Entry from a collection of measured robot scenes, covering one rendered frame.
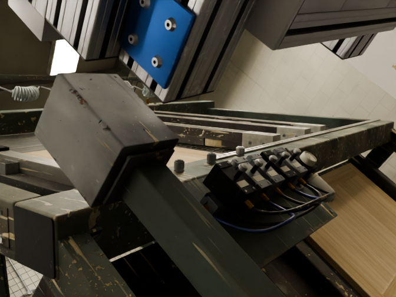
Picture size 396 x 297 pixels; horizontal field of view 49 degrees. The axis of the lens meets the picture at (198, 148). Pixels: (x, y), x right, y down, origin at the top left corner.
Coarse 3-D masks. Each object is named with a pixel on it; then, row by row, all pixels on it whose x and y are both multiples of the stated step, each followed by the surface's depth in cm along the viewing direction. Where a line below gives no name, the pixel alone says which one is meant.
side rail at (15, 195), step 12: (0, 192) 80; (12, 192) 80; (24, 192) 80; (0, 204) 77; (12, 204) 74; (0, 216) 78; (12, 216) 76; (0, 228) 78; (12, 228) 76; (0, 240) 78; (12, 240) 77; (0, 252) 79; (12, 252) 76
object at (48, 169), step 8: (0, 152) 125; (8, 152) 126; (16, 152) 126; (16, 160) 118; (24, 160) 116; (32, 160) 115; (40, 160) 115; (48, 160) 115; (24, 168) 116; (32, 168) 114; (40, 168) 112; (48, 168) 110; (56, 168) 108; (40, 176) 112; (48, 176) 110; (56, 176) 108; (64, 176) 106; (72, 184) 104
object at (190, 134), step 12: (180, 132) 176; (192, 132) 172; (204, 132) 168; (216, 132) 165; (228, 132) 162; (240, 132) 159; (252, 132) 158; (204, 144) 170; (228, 144) 162; (240, 144) 159; (252, 144) 156
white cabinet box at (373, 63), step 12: (384, 36) 433; (372, 48) 444; (384, 48) 436; (348, 60) 464; (360, 60) 455; (372, 60) 447; (384, 60) 439; (372, 72) 450; (384, 72) 442; (384, 84) 445
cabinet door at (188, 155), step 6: (42, 150) 142; (174, 150) 148; (180, 150) 148; (186, 150) 148; (192, 150) 148; (198, 150) 149; (42, 156) 132; (48, 156) 132; (174, 156) 138; (180, 156) 139; (186, 156) 139; (192, 156) 139; (198, 156) 139; (204, 156) 140; (168, 162) 129; (186, 162) 129
